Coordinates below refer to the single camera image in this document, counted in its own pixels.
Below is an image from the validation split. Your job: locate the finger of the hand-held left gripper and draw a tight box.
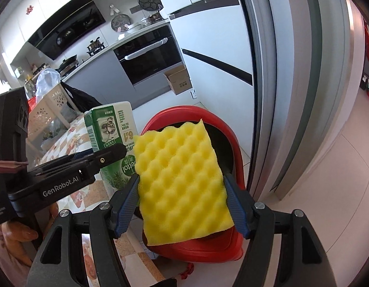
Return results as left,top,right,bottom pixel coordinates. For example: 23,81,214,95
35,143,127,176

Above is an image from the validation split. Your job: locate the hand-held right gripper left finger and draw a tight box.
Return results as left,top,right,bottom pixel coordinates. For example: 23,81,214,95
27,173,140,287

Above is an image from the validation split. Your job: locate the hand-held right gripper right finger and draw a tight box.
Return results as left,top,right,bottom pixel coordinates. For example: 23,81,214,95
223,173,337,287

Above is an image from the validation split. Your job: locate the green and white carton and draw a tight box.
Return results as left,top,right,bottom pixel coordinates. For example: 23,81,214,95
84,101,140,192

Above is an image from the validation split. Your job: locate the black trash bin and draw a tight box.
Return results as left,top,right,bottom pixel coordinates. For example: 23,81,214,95
202,122,234,175

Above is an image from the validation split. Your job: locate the yellow sponge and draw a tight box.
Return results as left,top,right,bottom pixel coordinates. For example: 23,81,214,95
133,119,235,245

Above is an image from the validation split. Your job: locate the person's left hand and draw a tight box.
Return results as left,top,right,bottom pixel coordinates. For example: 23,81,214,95
0,205,58,272

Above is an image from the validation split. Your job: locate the beige plastic rack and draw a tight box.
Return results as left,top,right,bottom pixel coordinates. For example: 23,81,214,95
27,88,76,144

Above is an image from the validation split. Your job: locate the red plastic stool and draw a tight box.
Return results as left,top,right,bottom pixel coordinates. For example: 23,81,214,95
137,105,245,264

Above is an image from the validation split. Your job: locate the black bag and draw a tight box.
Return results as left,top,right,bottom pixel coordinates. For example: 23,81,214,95
61,82,103,114

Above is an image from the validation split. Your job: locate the clear plastic bag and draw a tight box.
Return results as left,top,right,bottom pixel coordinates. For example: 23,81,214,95
36,68,61,102

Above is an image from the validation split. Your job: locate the grey kitchen counter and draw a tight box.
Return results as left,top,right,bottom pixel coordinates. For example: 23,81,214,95
10,15,185,108

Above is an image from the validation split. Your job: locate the red tassel ornament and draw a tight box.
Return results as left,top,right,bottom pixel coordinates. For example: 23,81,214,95
181,263,197,278

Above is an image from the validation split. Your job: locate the black frying pan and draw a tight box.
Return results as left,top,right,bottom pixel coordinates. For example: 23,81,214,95
57,54,79,72

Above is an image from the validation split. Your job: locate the cardboard box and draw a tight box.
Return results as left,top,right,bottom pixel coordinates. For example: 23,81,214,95
163,64,192,95

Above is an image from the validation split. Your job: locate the black built-in oven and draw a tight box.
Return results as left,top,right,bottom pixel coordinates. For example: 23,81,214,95
113,25,183,86

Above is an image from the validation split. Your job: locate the black pot on stove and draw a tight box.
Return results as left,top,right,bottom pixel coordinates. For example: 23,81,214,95
87,37,109,56

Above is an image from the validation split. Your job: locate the black range hood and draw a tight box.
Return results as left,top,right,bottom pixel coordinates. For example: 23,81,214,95
27,0,107,61

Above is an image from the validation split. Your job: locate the white pot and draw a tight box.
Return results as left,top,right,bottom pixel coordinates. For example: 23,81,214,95
123,22,145,35

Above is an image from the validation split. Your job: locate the grey round tray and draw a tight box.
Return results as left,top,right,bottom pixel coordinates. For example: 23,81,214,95
111,13,131,33

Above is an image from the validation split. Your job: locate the white refrigerator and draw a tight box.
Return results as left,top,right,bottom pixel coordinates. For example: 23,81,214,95
149,0,254,159

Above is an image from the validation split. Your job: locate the grey sliding door frame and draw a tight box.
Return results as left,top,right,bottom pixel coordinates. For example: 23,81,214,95
232,0,352,201

